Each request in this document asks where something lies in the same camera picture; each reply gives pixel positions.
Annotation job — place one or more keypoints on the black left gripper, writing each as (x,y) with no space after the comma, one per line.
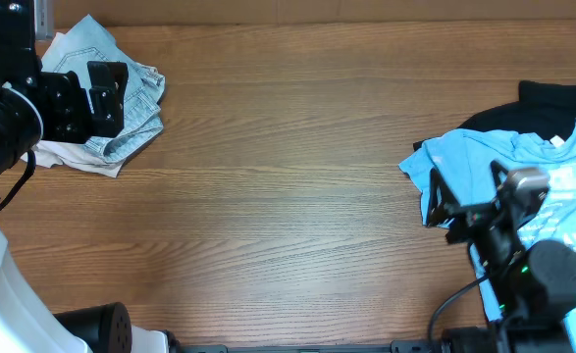
(72,104)

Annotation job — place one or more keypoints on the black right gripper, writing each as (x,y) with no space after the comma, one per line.
(469,214)

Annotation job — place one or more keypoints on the light blue denim shorts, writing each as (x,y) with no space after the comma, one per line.
(144,90)

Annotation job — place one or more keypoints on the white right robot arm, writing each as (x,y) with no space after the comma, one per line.
(535,287)

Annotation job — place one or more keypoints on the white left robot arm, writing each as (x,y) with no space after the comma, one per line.
(34,106)

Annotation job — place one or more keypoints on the light blue printed t-shirt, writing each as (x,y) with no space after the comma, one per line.
(464,163)

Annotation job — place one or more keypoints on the folded beige trousers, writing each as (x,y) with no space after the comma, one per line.
(76,157)

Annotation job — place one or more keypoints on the black garment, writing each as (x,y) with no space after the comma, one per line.
(543,110)

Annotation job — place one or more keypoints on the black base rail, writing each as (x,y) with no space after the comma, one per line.
(396,346)

